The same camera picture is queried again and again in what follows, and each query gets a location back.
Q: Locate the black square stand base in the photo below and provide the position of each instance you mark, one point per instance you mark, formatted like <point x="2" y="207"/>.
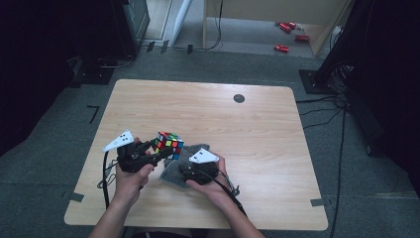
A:
<point x="310" y="82"/>

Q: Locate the red can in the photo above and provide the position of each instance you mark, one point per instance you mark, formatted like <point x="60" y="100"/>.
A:
<point x="285" y="27"/>
<point x="281" y="48"/>
<point x="302" y="38"/>
<point x="292" y="25"/>

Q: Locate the dark round table grommet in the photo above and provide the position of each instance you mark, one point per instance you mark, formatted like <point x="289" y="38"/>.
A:
<point x="239" y="98"/>

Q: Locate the white board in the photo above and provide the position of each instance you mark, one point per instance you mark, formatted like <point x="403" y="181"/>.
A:
<point x="182" y="20"/>

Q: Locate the black floor tape strip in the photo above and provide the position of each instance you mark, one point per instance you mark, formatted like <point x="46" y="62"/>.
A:
<point x="150" y="46"/>
<point x="164" y="46"/>
<point x="189" y="49"/>

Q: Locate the person's right hand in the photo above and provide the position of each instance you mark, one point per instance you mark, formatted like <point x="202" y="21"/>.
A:
<point x="211" y="191"/>

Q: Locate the multicoloured puzzle cube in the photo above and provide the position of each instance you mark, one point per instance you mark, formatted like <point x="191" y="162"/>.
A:
<point x="168" y="143"/>

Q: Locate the person's left hand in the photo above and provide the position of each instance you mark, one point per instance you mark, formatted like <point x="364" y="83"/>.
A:
<point x="132" y="185"/>

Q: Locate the wooden furniture frame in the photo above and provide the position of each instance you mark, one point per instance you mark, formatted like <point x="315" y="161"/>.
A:
<point x="264" y="8"/>

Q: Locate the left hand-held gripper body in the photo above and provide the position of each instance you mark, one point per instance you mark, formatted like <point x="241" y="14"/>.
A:
<point x="132" y="160"/>

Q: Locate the grey cloth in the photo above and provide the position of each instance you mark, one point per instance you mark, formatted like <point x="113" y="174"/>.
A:
<point x="171" y="175"/>

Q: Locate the black flat stand base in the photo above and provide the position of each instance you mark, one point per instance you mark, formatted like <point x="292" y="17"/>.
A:
<point x="94" y="74"/>

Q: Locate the grey tape piece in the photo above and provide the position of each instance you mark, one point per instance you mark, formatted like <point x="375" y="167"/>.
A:
<point x="76" y="197"/>
<point x="317" y="202"/>

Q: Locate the black cabinet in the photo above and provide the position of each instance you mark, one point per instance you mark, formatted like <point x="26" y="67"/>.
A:
<point x="130" y="26"/>

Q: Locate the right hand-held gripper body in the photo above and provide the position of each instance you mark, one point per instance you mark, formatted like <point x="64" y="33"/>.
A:
<point x="199" y="172"/>

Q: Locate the black angled floor tape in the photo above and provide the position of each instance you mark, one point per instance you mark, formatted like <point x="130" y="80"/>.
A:
<point x="94" y="112"/>

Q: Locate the black slanted stand post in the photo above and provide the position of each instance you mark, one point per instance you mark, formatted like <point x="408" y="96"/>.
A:
<point x="343" y="39"/>

